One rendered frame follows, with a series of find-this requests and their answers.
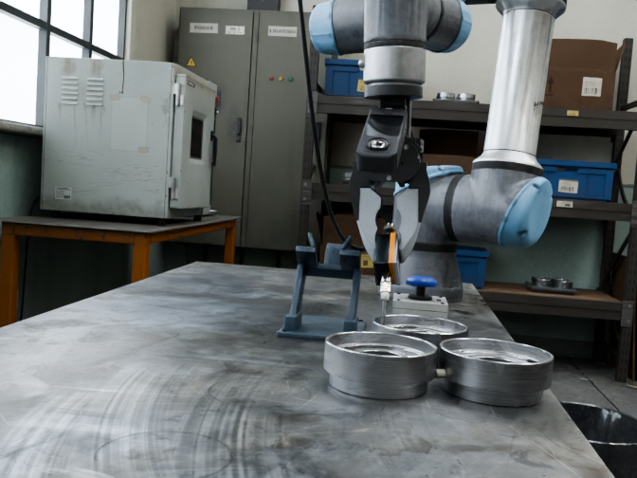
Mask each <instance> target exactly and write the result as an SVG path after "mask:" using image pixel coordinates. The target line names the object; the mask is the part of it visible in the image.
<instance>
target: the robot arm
mask: <svg viewBox="0 0 637 478"><path fill-rule="evenodd" d="M567 1H568V0H331V1H329V2H323V3H320V4H318V5H316V6H315V7H314V9H313V11H312V13H311V16H310V21H309V31H310V36H311V40H312V43H313V45H314V46H315V48H316V49H317V50H318V51H319V52H320V53H322V54H326V55H339V56H343V55H344V54H355V53H364V56H365V60H359V62H358V65H359V67H364V81H363V82H364V83H365V84H366V85H368V86H365V87H364V98H365V99H369V100H378V101H380V105H379V108H371V110H370V112H369V115H368V117H367V120H366V123H365V126H364V129H363V132H362V135H361V138H360V141H359V143H358V146H357V149H356V161H354V162H353V165H354V167H353V172H352V175H351V178H350V184H349V193H350V198H351V202H352V205H353V209H354V213H355V219H356V222H357V224H358V228H359V231H360V235H361V238H362V241H363V244H364V247H365V249H366V250H367V252H368V254H369V255H370V257H371V259H372V260H373V262H374V258H375V257H374V256H375V249H376V237H377V233H378V231H379V225H378V222H377V215H378V213H379V212H380V210H381V208H382V203H383V197H382V196H381V195H380V194H379V193H378V192H377V191H375V190H374V187H379V186H380V185H381V183H382V182H396V185H395V192H394V193H393V197H394V206H393V219H392V223H393V225H394V226H395V227H396V233H397V234H398V242H399V247H398V249H399V261H400V268H399V269H400V271H399V277H400V285H391V295H390V298H392V299H393V293H402V294H416V286H412V285H407V284H406V280H407V278H408V277H409V276H414V275H417V276H428V277H431V278H433V279H435V280H436V282H437V285H436V286H435V287H426V291H425V295H429V296H436V297H439V296H442V297H446V301H447V303H458V302H461V301H462V300H463V294H464V287H463V283H462V279H461V275H460V270H459V267H458V263H457V259H456V251H457V242H465V243H473V244H482V245H490V246H499V247H501V248H528V247H530V246H531V245H533V244H534V243H535V242H536V241H537V240H538V239H539V237H540V236H541V234H542V233H543V232H544V230H545V228H546V225H547V223H548V220H549V216H550V212H551V208H552V202H553V199H552V194H553V189H552V185H551V183H550V181H549V180H548V179H546V178H544V177H543V168H542V167H541V166H540V164H539V163H538V162H537V160H536V155H537V143H538V135H539V128H540V122H541V115H542V108H543V102H544V95H545V88H546V81H547V74H548V67H549V61H550V54H551V47H552V40H553V34H554V26H555V19H557V18H558V17H559V16H561V15H562V14H563V13H564V12H565V11H566V8H567ZM485 4H496V10H497V11H498V12H499V13H500V15H501V16H502V23H501V30H500V42H499V49H498V56H497V62H496V69H495V76H494V82H493V89H492V96H491V102H490V108H489V115H488V122H487V128H486V135H485V142H484V148H483V153H482V155H481V156H479V157H478V158H476V159H475V160H474V161H473V163H472V169H471V175H464V171H463V168H462V167H460V166H451V165H443V166H428V163H427V162H424V141H423V140H422V139H420V138H411V137H410V131H411V101H412V100H420V99H422V98H423V86H420V85H422V84H424V83H425V82H426V57H427V50H429V51H431V52H433V53H448V52H452V51H455V50H456V49H458V48H460V47H461V46H462V45H463V44H464V43H465V41H466V40H467V38H468V36H469V34H470V31H471V28H472V17H471V13H470V10H469V8H468V7H467V5H485ZM419 153H420V156H419ZM372 183H374V185H373V186H372Z"/></svg>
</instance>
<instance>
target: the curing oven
mask: <svg viewBox="0 0 637 478"><path fill-rule="evenodd" d="M216 105H217V85H216V84H215V83H212V82H210V81H206V80H205V79H203V78H201V77H199V76H197V75H196V74H194V73H192V72H190V71H189V70H188V69H186V68H184V67H182V66H180V65H179V64H174V63H164V62H149V61H129V60H110V59H91V58H71V57H52V56H46V59H45V107H44V132H43V156H42V180H41V205H40V209H41V210H51V211H52V213H51V217H52V218H61V211H75V212H88V213H101V214H113V215H126V216H139V217H152V218H157V221H156V225H157V226H166V219H168V218H175V217H184V216H193V215H194V217H193V220H195V221H201V220H202V217H201V215H204V214H210V205H211V190H212V173H213V166H216V157H217V141H218V138H217V136H216V134H215V122H216V110H217V107H216Z"/></svg>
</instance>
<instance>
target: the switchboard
mask: <svg viewBox="0 0 637 478"><path fill-rule="evenodd" d="M280 10H281V0H247V9H208V8H184V7H180V17H179V29H178V32H177V39H178V53H177V64H179V65H180V66H182V67H184V68H186V69H188V70H189V71H190V72H192V73H194V74H196V75H197V76H199V77H201V78H203V79H205V80H206V81H210V82H212V83H215V84H216V85H217V105H216V107H217V110H216V122H215V134H216V137H217V138H218V141H217V157H216V166H213V173H212V190H211V205H210V210H211V211H216V212H215V214H218V215H231V216H243V218H238V219H236V234H235V248H238V249H239V250H240V261H239V265H243V264H244V251H245V249H257V250H270V251H276V252H277V253H276V254H277V262H276V267H277V268H280V265H281V254H282V252H294V253H296V246H297V245H298V230H299V216H300V187H301V173H302V159H303V143H304V129H305V115H306V101H307V86H306V78H305V69H304V60H303V52H302V42H301V34H300V17H299V12H298V11H280ZM325 58H329V59H337V55H326V54H322V53H319V63H318V84H319V85H320V87H321V92H318V95H324V90H325V76H326V66H325V63H324V62H325ZM333 124H334V122H333V121H332V114H322V113H317V117H316V126H317V133H318V146H319V151H320V158H321V164H322V169H323V174H324V179H325V183H327V184H329V179H330V166H331V153H332V138H333ZM317 211H318V217H319V223H320V226H321V232H322V233H323V218H324V216H325V213H326V212H327V207H326V204H325V200H313V199H311V205H309V220H308V233H309V232H311V234H312V237H313V239H314V242H315V245H316V249H317V254H318V255H319V231H318V225H317V218H316V212H317ZM225 237H226V229H222V230H215V231H210V232H205V233H200V234H196V235H192V236H187V237H182V238H177V239H173V240H169V241H168V243H173V244H185V245H197V246H203V262H206V261H207V254H208V247H209V246H210V247H222V248H224V247H225Z"/></svg>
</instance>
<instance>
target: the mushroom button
mask: <svg viewBox="0 0 637 478"><path fill-rule="evenodd" d="M406 284H407V285H412V286H416V296H421V297H424V296H425V291H426V287H435V286H436V285H437V282H436V280H435V279H433V278H431V277H428V276H417V275H414V276H409V277H408V278H407V280H406Z"/></svg>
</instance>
